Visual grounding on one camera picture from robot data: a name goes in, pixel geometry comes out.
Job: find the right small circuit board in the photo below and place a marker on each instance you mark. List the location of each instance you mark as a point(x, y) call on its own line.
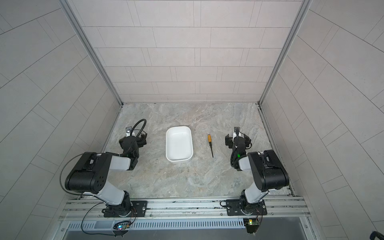
point(251, 225)

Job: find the left small circuit board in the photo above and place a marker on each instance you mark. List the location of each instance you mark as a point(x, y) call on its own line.
point(122, 226)

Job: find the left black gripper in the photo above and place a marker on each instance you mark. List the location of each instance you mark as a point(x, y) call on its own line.
point(141, 139)

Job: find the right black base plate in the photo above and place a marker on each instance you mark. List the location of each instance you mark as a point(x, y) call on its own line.
point(238, 208)

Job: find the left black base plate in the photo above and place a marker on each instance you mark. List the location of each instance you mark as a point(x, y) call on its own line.
point(136, 209)

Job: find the white rectangular plastic bin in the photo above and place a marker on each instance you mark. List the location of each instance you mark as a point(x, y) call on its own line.
point(179, 144)

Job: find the orange handled screwdriver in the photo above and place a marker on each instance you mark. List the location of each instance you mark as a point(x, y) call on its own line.
point(210, 144)

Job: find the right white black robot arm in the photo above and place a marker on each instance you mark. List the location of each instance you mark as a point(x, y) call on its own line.
point(267, 170)

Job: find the aluminium mounting rail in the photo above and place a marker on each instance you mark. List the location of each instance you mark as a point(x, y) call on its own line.
point(214, 208)

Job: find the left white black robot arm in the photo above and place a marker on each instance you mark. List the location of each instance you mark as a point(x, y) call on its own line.
point(90, 173)

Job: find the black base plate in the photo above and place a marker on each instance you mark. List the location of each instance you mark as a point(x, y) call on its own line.
point(136, 209)
point(238, 208)

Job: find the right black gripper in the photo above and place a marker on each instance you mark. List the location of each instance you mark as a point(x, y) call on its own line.
point(228, 140)

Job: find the white slotted cable duct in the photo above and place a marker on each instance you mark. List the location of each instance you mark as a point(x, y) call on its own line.
point(165, 224)

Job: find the small circuit board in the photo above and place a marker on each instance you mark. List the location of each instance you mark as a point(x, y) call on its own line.
point(251, 225)
point(122, 226)

